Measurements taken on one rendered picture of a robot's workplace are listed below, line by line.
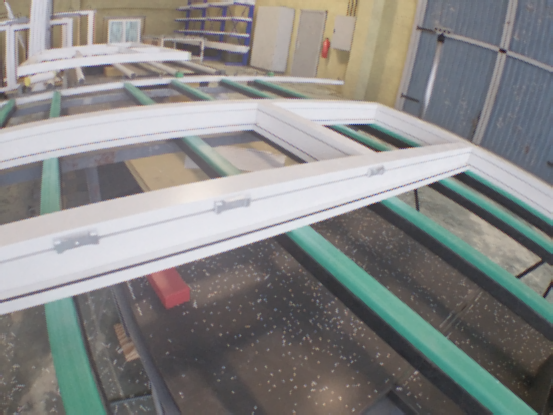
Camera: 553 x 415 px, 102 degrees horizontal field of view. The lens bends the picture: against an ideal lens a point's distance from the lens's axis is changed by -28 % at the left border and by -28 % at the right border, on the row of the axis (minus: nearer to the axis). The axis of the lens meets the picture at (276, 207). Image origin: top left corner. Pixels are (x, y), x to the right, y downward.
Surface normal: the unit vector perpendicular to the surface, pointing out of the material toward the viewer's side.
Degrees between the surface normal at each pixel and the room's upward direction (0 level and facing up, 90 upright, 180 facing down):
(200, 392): 0
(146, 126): 90
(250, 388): 0
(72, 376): 0
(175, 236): 90
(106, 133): 90
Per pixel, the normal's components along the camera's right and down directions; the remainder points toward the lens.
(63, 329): 0.15, -0.84
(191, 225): 0.58, 0.49
